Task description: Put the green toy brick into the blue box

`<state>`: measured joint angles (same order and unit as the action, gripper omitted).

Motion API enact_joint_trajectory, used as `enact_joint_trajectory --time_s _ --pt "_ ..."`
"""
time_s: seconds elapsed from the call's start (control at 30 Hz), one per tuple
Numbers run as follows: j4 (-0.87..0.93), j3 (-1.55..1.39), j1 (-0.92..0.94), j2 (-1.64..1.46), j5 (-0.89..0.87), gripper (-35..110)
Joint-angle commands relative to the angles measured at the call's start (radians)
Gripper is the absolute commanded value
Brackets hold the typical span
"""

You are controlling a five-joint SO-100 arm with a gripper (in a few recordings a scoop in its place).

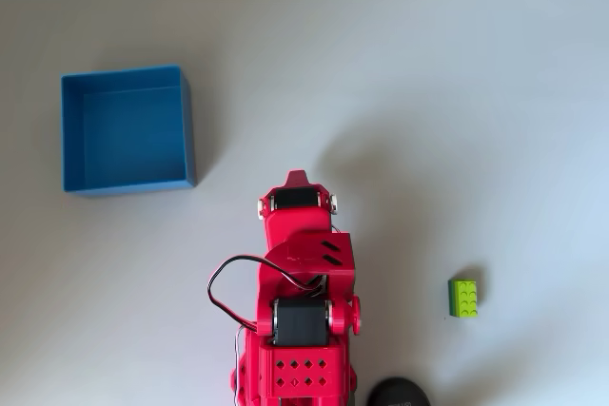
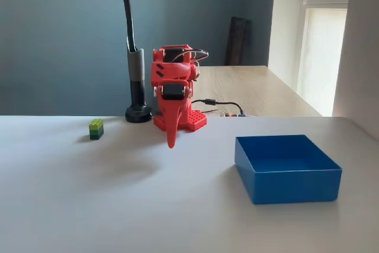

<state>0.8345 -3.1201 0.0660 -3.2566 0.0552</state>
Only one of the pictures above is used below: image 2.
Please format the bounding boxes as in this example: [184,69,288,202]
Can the green lego block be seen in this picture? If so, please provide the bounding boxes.
[88,119,105,141]

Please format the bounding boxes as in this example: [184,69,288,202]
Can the blue plastic box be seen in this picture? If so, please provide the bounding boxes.
[234,134,343,206]

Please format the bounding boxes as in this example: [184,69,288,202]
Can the black gooseneck stand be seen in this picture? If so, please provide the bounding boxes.
[117,0,153,124]

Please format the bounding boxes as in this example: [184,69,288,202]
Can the small controller board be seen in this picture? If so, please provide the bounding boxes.
[219,110,255,118]

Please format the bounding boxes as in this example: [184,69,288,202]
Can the dark wooden board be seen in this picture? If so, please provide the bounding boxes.
[224,16,253,67]

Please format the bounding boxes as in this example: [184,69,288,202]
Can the window with white blind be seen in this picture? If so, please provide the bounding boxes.
[296,0,354,112]

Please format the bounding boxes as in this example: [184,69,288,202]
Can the black power cable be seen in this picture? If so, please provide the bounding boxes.
[191,98,246,117]

